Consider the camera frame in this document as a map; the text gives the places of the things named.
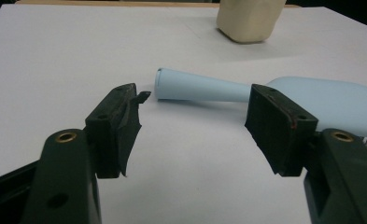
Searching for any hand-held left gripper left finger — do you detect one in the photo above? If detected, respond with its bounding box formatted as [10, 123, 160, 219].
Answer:
[20, 82, 152, 224]

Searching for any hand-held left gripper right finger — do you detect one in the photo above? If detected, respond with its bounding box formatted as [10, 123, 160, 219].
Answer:
[244, 83, 367, 224]

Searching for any light blue hairbrush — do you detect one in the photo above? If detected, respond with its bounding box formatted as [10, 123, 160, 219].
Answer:
[154, 67, 367, 152]

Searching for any beige square cup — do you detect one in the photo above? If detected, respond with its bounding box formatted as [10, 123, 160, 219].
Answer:
[216, 0, 288, 44]

